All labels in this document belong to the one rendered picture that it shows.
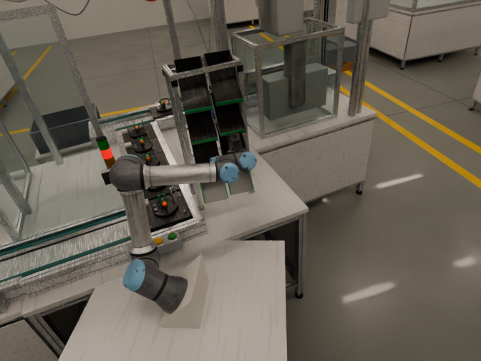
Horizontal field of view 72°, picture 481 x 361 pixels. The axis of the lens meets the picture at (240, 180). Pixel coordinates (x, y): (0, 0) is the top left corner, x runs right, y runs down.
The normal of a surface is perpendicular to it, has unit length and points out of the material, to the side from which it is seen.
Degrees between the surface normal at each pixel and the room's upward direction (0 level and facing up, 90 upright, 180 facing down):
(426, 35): 90
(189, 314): 90
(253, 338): 0
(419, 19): 90
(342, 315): 0
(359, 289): 0
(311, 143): 90
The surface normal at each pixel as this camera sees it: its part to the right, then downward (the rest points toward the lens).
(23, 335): 0.38, 0.52
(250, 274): -0.09, -0.80
